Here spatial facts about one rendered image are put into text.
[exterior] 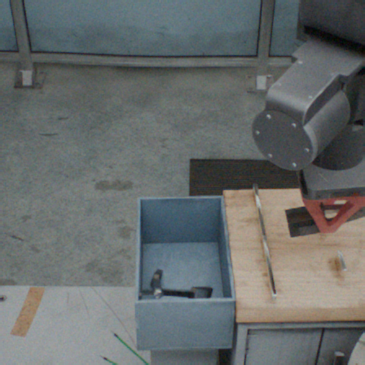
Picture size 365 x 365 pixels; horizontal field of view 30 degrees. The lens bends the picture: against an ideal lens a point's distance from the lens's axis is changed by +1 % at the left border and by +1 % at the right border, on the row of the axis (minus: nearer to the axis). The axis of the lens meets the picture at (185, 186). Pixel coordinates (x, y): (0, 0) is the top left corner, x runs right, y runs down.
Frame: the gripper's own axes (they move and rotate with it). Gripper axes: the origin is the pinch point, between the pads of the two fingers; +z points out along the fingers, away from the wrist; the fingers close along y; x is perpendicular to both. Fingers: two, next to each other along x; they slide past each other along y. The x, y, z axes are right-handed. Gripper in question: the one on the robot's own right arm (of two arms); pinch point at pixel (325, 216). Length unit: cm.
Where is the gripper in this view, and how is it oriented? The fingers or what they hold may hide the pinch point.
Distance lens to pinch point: 72.9
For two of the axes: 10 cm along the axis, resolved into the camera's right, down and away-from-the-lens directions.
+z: 0.6, 7.1, 7.0
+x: 10.0, -0.8, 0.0
